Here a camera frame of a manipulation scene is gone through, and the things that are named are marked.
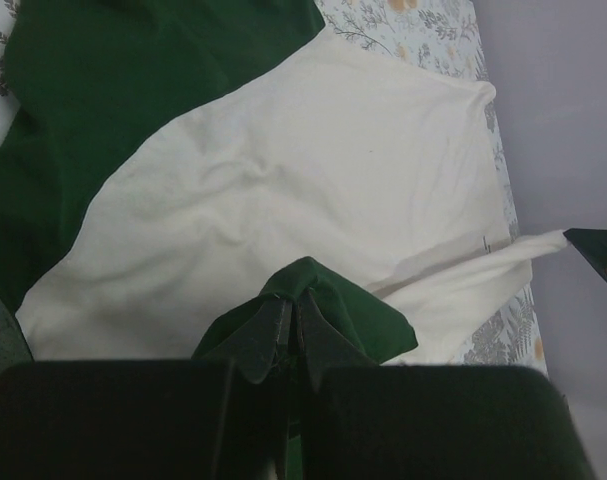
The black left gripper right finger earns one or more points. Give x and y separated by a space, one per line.
364 421

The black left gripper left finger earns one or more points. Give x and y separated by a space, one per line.
213 418

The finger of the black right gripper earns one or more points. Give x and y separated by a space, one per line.
592 245

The white and green t-shirt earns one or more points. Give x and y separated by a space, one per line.
174 163

